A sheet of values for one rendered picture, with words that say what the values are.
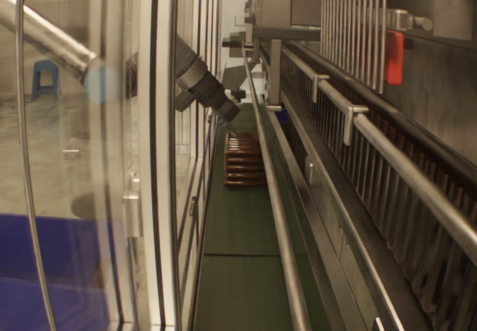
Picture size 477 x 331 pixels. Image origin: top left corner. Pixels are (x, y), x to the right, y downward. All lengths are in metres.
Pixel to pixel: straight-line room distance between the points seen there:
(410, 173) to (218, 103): 1.07
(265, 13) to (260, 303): 0.75
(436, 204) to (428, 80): 0.76
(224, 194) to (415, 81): 0.45
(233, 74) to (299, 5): 0.96
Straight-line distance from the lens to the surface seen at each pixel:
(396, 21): 0.40
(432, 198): 0.25
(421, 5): 0.74
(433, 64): 0.97
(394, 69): 0.45
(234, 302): 0.62
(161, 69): 0.62
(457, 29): 0.57
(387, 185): 0.37
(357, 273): 0.83
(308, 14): 1.23
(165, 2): 0.61
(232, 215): 0.87
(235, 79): 2.13
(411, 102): 1.09
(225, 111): 1.33
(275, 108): 1.03
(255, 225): 0.84
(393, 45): 0.45
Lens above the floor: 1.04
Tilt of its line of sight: 16 degrees down
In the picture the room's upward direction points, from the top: 2 degrees clockwise
